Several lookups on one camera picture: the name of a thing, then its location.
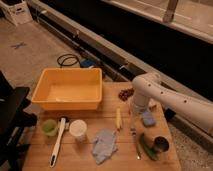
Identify black coiled cable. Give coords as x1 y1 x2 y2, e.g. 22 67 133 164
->
56 53 81 69

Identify green plastic cup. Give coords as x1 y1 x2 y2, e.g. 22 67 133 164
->
42 119 58 137

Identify blue sponge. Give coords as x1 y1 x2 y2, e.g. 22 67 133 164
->
142 111 156 127

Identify blue cloth rag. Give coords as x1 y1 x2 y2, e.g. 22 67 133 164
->
92 130 118 164

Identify green cucumber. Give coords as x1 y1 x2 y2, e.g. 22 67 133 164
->
139 133 158 161

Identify yellow banana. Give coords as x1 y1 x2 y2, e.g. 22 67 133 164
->
116 108 122 130

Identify bunch of brown grapes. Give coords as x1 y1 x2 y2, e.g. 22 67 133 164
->
118 88 134 101

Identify white cardboard box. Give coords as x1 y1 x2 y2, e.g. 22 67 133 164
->
0 0 32 26

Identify yellow plastic bin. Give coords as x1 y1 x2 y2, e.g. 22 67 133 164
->
32 68 102 111

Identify blue object on floor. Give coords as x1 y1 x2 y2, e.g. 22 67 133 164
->
80 59 94 68

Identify black chair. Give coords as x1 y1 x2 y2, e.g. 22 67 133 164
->
0 70 37 171

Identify metal tin can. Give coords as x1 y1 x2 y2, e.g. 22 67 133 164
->
152 136 169 154

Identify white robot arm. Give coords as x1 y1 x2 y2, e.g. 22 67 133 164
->
132 72 213 137

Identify silver metal fork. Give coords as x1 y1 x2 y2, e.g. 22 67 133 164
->
130 127 141 160

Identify white handled brush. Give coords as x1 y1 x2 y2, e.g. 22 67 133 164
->
50 117 66 168

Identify white paper cup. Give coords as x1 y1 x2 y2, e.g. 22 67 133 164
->
69 120 87 142

